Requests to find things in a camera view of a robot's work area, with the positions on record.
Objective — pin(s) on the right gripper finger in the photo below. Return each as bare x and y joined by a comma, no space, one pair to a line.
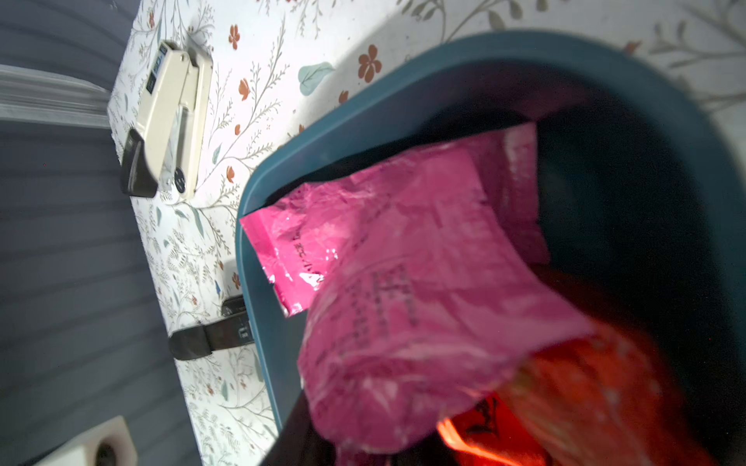
299,444

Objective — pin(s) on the pink tea bag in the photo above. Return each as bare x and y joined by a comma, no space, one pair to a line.
299,237
429,310

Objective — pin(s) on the red tea bag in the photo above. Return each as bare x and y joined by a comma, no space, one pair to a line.
604,400

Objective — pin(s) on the teal plastic storage box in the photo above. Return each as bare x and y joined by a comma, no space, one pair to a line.
639,191

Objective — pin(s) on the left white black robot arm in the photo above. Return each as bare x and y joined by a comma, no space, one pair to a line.
109,443

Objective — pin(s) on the beige black stapler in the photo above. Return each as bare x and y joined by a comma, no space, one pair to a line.
165,141

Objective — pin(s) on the floral table mat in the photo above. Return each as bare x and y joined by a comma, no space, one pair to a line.
282,65

